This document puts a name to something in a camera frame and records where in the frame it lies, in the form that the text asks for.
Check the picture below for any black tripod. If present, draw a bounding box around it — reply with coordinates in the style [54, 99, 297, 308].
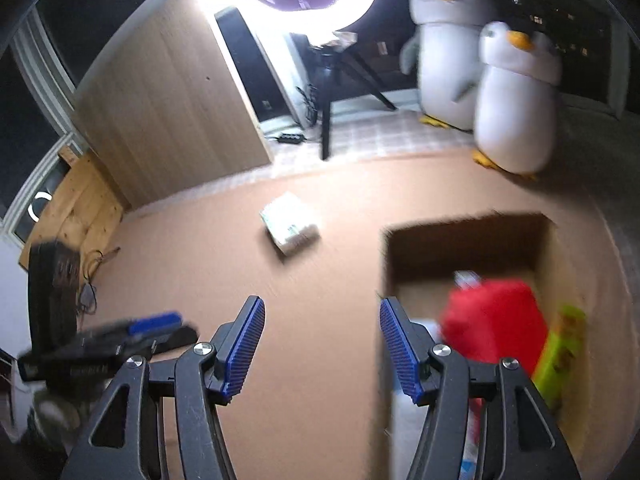
[310, 42, 398, 161]

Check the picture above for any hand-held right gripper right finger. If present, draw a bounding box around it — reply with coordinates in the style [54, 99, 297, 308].
[379, 297, 583, 480]

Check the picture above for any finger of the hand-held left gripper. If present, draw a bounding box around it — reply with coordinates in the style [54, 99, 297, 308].
[82, 311, 183, 343]
[117, 326, 199, 358]

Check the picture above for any white bottle with blue cap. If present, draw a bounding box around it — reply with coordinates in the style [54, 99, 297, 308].
[389, 317, 481, 480]

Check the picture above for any red cloth bag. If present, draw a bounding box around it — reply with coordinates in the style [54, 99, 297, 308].
[440, 280, 548, 461]

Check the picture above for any green tube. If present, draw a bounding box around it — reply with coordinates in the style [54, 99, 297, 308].
[531, 304, 587, 408]

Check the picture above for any white tissue pack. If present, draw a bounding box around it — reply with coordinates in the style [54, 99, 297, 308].
[259, 191, 321, 257]

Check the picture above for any black power cable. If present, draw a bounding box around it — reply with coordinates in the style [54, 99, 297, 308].
[295, 85, 321, 128]

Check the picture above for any cardboard box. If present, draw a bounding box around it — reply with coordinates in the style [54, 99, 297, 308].
[380, 212, 608, 480]

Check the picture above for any small penguin plush toy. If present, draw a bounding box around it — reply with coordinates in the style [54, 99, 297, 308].
[471, 21, 563, 181]

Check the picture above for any light wood panel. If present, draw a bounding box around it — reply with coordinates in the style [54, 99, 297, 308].
[70, 0, 273, 208]

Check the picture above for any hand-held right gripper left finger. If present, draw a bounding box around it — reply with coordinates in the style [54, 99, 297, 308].
[60, 296, 266, 480]

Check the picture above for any large penguin plush toy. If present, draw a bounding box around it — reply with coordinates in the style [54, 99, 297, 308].
[399, 0, 501, 133]

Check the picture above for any pine plank board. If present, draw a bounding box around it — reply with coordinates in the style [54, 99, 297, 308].
[17, 149, 126, 273]

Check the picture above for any black charger cable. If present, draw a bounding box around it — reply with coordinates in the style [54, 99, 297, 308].
[75, 246, 121, 286]

